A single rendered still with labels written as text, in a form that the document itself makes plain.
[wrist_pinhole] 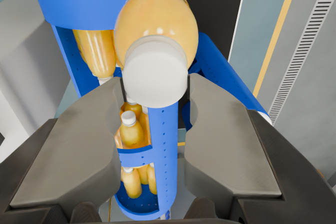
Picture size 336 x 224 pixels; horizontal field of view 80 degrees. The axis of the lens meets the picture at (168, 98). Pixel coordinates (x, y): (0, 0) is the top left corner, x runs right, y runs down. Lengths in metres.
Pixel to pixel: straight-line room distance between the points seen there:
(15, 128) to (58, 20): 0.38
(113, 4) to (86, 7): 0.04
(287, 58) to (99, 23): 2.06
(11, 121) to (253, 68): 1.92
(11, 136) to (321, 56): 2.46
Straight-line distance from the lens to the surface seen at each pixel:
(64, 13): 0.39
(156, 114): 0.50
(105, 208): 1.66
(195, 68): 1.18
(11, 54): 0.70
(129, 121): 0.56
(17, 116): 0.66
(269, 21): 1.99
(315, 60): 2.50
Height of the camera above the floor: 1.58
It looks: 51 degrees down
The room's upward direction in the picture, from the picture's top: 168 degrees clockwise
